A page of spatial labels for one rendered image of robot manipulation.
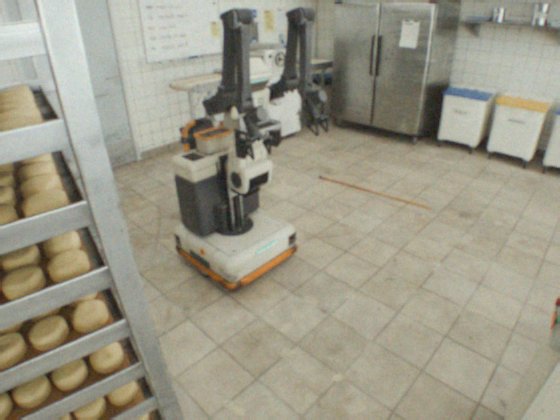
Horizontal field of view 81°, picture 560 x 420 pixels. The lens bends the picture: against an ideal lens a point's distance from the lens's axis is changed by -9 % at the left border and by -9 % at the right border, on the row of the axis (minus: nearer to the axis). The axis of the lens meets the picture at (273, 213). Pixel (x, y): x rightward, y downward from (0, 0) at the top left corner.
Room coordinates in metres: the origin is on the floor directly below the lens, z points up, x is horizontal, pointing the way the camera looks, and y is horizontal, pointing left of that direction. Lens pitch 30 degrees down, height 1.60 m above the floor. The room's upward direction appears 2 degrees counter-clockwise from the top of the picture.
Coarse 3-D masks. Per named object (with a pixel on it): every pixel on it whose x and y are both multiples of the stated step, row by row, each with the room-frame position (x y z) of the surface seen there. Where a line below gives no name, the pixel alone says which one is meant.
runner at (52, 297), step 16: (96, 272) 0.33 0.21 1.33; (48, 288) 0.29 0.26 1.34; (64, 288) 0.30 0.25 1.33; (80, 288) 0.31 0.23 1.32; (96, 288) 0.32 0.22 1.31; (16, 304) 0.27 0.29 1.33; (32, 304) 0.28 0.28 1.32; (48, 304) 0.29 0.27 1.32; (64, 304) 0.30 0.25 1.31; (0, 320) 0.26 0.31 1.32; (16, 320) 0.27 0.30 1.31
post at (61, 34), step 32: (64, 0) 0.32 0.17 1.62; (64, 32) 0.32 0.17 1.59; (64, 64) 0.32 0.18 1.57; (64, 96) 0.31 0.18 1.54; (96, 128) 0.32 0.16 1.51; (96, 160) 0.32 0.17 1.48; (96, 192) 0.31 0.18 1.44; (96, 224) 0.31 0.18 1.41; (128, 256) 0.32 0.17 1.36; (128, 288) 0.32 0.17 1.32; (128, 320) 0.31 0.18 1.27; (160, 352) 0.32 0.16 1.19; (160, 384) 0.32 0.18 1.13
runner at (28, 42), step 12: (0, 24) 0.32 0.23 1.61; (12, 24) 0.32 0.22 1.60; (24, 24) 0.33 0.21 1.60; (36, 24) 0.33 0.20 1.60; (0, 36) 0.32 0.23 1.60; (12, 36) 0.32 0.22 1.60; (24, 36) 0.33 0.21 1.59; (36, 36) 0.33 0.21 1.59; (0, 48) 0.31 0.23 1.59; (12, 48) 0.32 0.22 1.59; (24, 48) 0.32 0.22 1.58; (36, 48) 0.33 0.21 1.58; (0, 60) 0.31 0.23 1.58
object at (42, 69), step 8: (24, 0) 0.69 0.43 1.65; (32, 0) 0.69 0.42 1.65; (24, 8) 0.68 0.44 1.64; (32, 8) 0.69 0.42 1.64; (24, 16) 0.68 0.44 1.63; (32, 16) 0.69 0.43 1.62; (40, 56) 0.69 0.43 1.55; (40, 64) 0.69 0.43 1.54; (48, 64) 0.69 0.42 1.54; (40, 72) 0.68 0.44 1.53; (48, 72) 0.69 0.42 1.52; (48, 96) 0.69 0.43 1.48; (56, 96) 0.69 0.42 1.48; (56, 104) 0.69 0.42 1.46; (64, 152) 0.69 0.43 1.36; (72, 160) 0.69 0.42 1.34; (80, 184) 0.69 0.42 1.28; (96, 232) 0.70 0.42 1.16; (104, 256) 0.70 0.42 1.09; (112, 288) 0.69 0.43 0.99
